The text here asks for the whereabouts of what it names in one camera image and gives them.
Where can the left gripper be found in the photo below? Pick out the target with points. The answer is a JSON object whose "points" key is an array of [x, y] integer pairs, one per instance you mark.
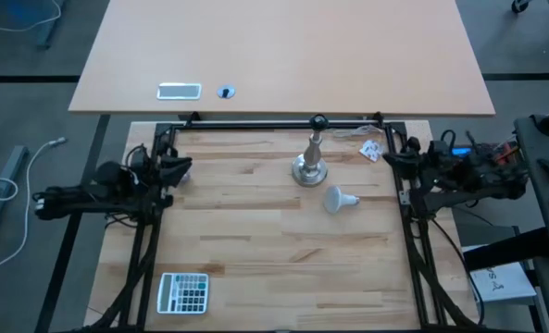
{"points": [[146, 173]]}

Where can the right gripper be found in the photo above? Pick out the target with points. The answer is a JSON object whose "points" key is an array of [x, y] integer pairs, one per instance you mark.
{"points": [[431, 164]]}

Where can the white reflector lightbulb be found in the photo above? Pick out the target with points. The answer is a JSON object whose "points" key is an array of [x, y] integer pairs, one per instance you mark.
{"points": [[336, 200]]}

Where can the silver table lamp base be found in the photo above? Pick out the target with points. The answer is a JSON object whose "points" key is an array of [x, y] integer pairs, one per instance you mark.
{"points": [[309, 171]]}

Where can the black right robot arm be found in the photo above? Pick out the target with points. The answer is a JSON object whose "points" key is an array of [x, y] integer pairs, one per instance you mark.
{"points": [[477, 185]]}

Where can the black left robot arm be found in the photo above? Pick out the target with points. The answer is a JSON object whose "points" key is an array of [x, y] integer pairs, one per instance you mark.
{"points": [[79, 199]]}

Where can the red device with blue display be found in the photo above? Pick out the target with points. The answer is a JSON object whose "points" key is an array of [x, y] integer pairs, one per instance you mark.
{"points": [[461, 151]]}

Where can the silver smartphone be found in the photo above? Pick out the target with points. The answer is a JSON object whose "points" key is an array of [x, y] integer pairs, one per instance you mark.
{"points": [[179, 91]]}

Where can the white desk calculator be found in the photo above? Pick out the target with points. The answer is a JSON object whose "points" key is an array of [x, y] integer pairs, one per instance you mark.
{"points": [[183, 293]]}

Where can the black stand bar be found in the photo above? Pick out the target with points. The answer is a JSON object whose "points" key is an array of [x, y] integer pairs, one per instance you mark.
{"points": [[505, 250]]}

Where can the white printed cardboard box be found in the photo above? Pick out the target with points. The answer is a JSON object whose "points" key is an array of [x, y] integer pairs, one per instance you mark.
{"points": [[505, 282]]}

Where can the large beige desk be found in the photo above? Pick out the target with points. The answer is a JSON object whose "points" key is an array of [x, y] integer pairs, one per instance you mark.
{"points": [[274, 51]]}

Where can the grey desk leg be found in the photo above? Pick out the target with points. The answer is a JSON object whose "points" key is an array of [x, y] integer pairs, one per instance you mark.
{"points": [[49, 25]]}

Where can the black chair caster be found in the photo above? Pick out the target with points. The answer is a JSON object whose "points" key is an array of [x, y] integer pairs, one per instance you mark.
{"points": [[520, 5]]}

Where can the black aluminium table frame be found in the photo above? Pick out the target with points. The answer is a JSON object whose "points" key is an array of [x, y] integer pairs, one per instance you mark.
{"points": [[160, 240]]}

